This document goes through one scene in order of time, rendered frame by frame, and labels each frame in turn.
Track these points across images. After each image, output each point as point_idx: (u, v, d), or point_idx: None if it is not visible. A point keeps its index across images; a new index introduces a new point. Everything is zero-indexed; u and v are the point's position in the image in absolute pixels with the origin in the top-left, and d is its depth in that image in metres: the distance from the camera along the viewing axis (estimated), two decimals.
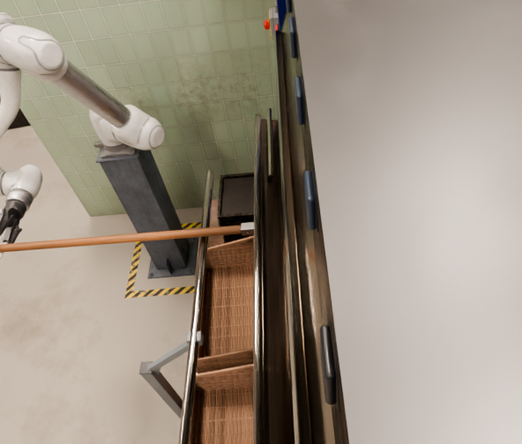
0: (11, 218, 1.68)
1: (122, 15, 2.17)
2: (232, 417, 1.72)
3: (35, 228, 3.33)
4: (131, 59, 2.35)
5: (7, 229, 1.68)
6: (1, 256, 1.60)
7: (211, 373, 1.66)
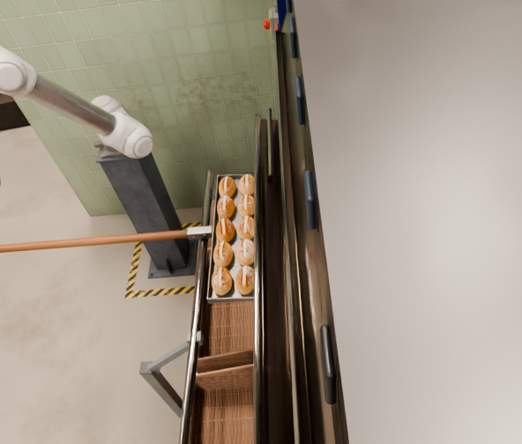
0: None
1: (122, 15, 2.17)
2: (232, 417, 1.72)
3: (35, 228, 3.33)
4: (131, 59, 2.35)
5: None
6: None
7: (211, 373, 1.66)
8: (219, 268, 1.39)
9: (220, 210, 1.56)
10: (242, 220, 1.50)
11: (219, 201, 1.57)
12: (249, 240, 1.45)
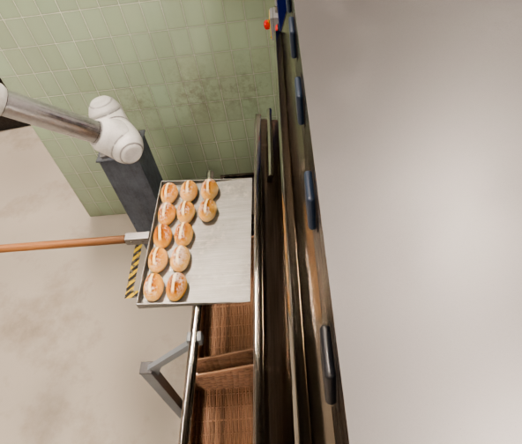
0: None
1: (122, 15, 2.17)
2: (232, 417, 1.72)
3: (35, 228, 3.33)
4: (131, 59, 2.35)
5: None
6: None
7: (211, 373, 1.66)
8: (151, 274, 1.41)
9: (160, 217, 1.58)
10: (178, 227, 1.52)
11: (160, 208, 1.59)
12: (182, 247, 1.47)
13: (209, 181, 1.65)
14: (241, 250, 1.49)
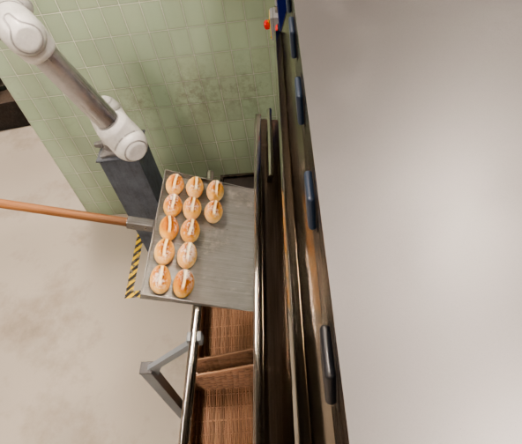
0: None
1: (122, 15, 2.17)
2: (232, 417, 1.72)
3: (35, 228, 3.33)
4: (131, 59, 2.35)
5: None
6: None
7: (211, 373, 1.66)
8: (160, 266, 1.37)
9: (168, 208, 1.54)
10: (189, 223, 1.50)
11: (169, 198, 1.55)
12: (192, 244, 1.46)
13: (219, 182, 1.66)
14: (245, 259, 1.53)
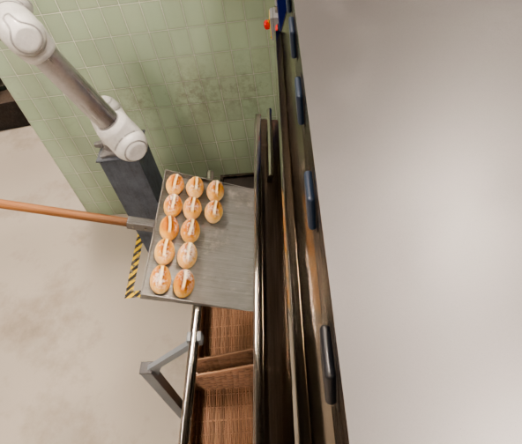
0: None
1: (122, 15, 2.17)
2: (232, 417, 1.72)
3: (35, 228, 3.33)
4: (131, 59, 2.35)
5: None
6: None
7: (211, 373, 1.66)
8: (160, 266, 1.37)
9: (168, 208, 1.54)
10: (189, 223, 1.50)
11: (169, 198, 1.55)
12: (192, 244, 1.46)
13: (219, 182, 1.66)
14: (245, 259, 1.53)
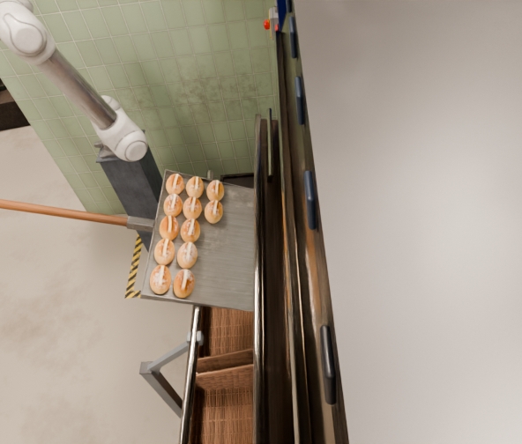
0: None
1: (122, 15, 2.17)
2: (232, 417, 1.72)
3: (35, 228, 3.33)
4: (131, 59, 2.35)
5: None
6: None
7: (211, 373, 1.66)
8: (160, 266, 1.37)
9: (168, 208, 1.54)
10: (189, 223, 1.50)
11: (169, 198, 1.55)
12: (192, 244, 1.46)
13: (219, 182, 1.66)
14: (245, 259, 1.53)
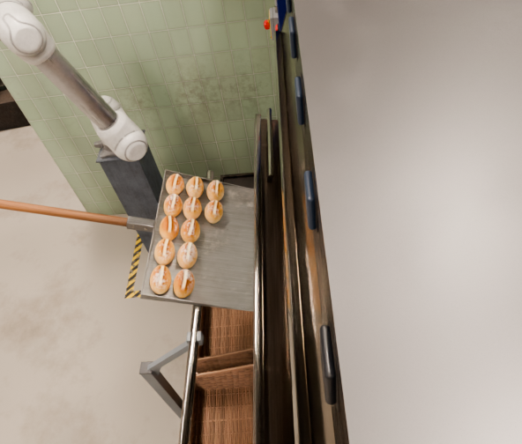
0: None
1: (122, 15, 2.17)
2: (232, 417, 1.72)
3: (35, 228, 3.33)
4: (131, 59, 2.35)
5: None
6: None
7: (211, 373, 1.66)
8: (160, 266, 1.37)
9: (168, 208, 1.54)
10: (189, 223, 1.50)
11: (169, 198, 1.56)
12: (192, 244, 1.46)
13: (219, 182, 1.66)
14: (245, 259, 1.53)
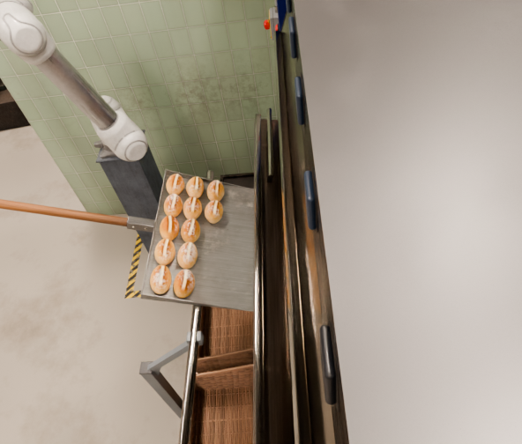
0: None
1: (122, 15, 2.17)
2: (232, 417, 1.72)
3: (35, 228, 3.33)
4: (131, 59, 2.35)
5: None
6: None
7: (211, 373, 1.66)
8: (161, 266, 1.37)
9: (168, 208, 1.54)
10: (190, 223, 1.50)
11: (169, 198, 1.56)
12: (193, 244, 1.46)
13: (219, 182, 1.66)
14: (245, 259, 1.53)
